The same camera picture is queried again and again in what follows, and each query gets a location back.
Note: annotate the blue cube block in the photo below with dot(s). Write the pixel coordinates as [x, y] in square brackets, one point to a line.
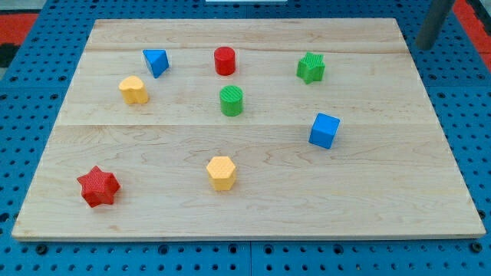
[324, 130]

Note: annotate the yellow hexagon block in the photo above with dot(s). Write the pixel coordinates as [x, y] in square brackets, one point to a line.
[221, 172]

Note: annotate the green cylinder block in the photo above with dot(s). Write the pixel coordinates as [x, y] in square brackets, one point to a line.
[231, 100]

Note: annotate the wooden board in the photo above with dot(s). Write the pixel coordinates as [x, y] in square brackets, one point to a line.
[390, 173]

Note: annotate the red cylinder block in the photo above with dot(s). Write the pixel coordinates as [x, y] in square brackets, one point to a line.
[225, 61]

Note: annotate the green star block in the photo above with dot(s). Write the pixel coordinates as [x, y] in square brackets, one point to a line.
[311, 68]

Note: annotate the blue triangular prism block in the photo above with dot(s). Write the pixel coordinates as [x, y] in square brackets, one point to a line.
[156, 61]

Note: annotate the yellow heart block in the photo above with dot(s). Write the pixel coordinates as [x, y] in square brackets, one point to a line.
[133, 90]

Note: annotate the red star block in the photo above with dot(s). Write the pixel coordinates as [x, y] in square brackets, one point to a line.
[98, 187]

